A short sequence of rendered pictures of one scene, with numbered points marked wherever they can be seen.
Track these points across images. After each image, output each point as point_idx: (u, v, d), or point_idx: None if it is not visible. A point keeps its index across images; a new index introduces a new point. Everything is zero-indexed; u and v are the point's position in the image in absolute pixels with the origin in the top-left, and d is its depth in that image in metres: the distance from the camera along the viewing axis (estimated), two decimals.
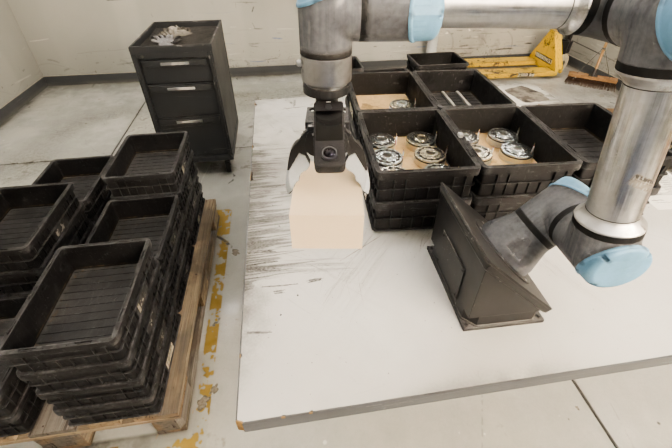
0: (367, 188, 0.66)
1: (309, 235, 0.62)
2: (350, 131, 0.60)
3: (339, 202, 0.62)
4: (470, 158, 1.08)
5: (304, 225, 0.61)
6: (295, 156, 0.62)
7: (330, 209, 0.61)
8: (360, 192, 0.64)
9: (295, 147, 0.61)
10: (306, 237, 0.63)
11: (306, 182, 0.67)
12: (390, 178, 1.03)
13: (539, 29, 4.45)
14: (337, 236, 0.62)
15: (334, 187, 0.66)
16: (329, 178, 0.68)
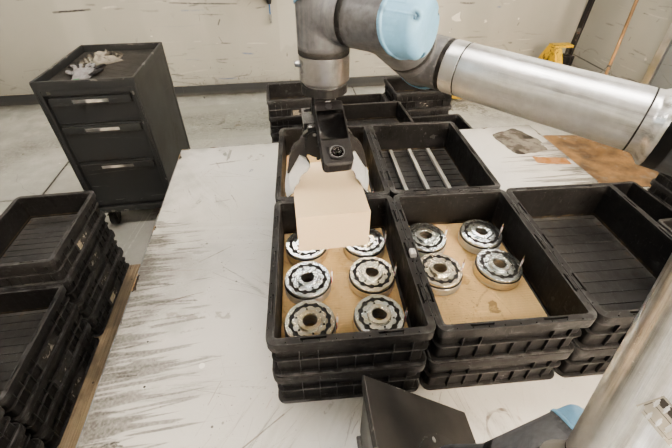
0: (366, 185, 0.67)
1: (316, 236, 0.62)
2: (349, 129, 0.60)
3: (343, 200, 0.63)
4: (421, 305, 0.70)
5: (311, 227, 0.61)
6: (295, 158, 0.61)
7: (336, 208, 0.61)
8: (361, 189, 0.65)
9: (295, 149, 0.60)
10: (313, 239, 0.62)
11: (305, 184, 0.66)
12: (289, 350, 0.64)
13: (537, 42, 4.06)
14: (344, 234, 0.63)
15: (334, 186, 0.66)
16: (327, 178, 0.68)
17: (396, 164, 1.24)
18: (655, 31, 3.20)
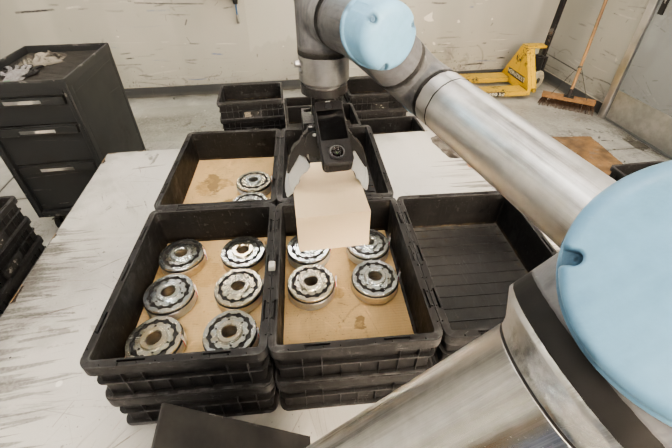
0: (366, 184, 0.67)
1: (316, 236, 0.62)
2: (349, 129, 0.60)
3: (343, 200, 0.63)
4: (260, 324, 0.66)
5: (311, 227, 0.61)
6: (295, 158, 0.61)
7: (336, 208, 0.61)
8: (361, 189, 0.65)
9: (295, 149, 0.60)
10: (313, 239, 0.62)
11: (305, 184, 0.66)
12: (105, 373, 0.60)
13: (512, 42, 4.02)
14: (344, 234, 0.63)
15: (334, 186, 0.66)
16: (327, 178, 0.68)
17: None
18: (624, 31, 3.16)
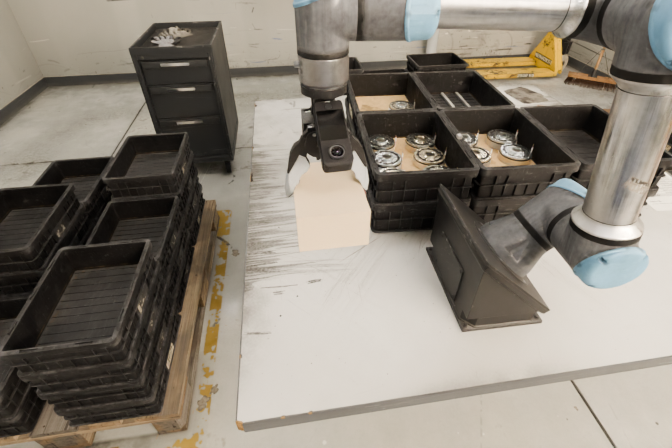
0: (366, 184, 0.67)
1: (316, 236, 0.62)
2: (349, 129, 0.60)
3: (343, 200, 0.63)
4: (469, 160, 1.09)
5: (311, 227, 0.61)
6: (295, 158, 0.61)
7: (336, 208, 0.61)
8: (361, 189, 0.65)
9: (295, 149, 0.60)
10: (313, 239, 0.62)
11: (305, 184, 0.66)
12: (389, 180, 1.03)
13: None
14: (344, 234, 0.63)
15: (334, 186, 0.66)
16: (327, 178, 0.68)
17: None
18: None
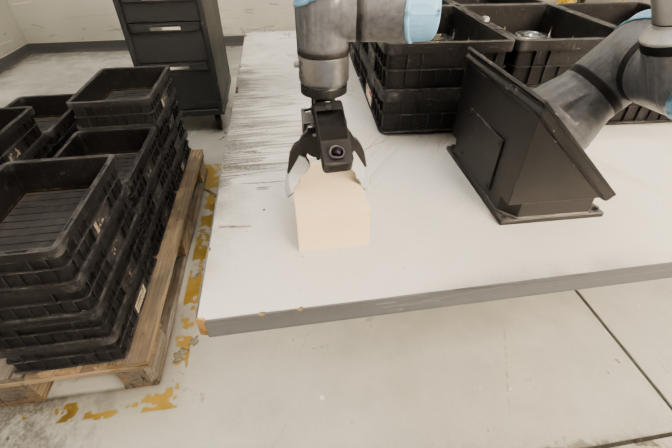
0: (366, 184, 0.67)
1: (316, 236, 0.62)
2: (349, 129, 0.60)
3: (343, 200, 0.62)
4: (500, 35, 0.88)
5: (311, 227, 0.61)
6: (295, 158, 0.61)
7: (336, 208, 0.61)
8: (361, 189, 0.65)
9: (295, 149, 0.60)
10: (313, 239, 0.62)
11: (305, 184, 0.66)
12: (403, 52, 0.82)
13: None
14: (344, 234, 0.63)
15: (334, 186, 0.66)
16: (327, 178, 0.68)
17: None
18: None
